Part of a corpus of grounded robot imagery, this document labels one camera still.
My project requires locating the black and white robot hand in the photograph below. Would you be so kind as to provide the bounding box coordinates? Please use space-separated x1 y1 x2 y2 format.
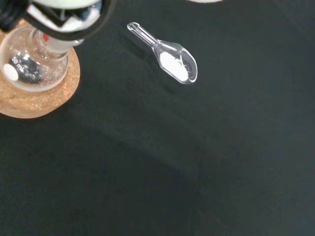
0 0 117 41

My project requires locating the glass round-bottom flask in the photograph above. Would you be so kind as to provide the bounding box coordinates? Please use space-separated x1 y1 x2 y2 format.
0 26 83 93

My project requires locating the glass weighing funnel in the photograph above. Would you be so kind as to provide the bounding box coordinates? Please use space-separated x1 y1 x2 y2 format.
126 22 198 86

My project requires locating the black cloth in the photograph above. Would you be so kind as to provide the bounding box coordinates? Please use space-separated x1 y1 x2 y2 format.
0 0 315 236

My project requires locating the cork ring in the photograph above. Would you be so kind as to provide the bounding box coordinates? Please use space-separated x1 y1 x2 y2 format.
0 21 81 119

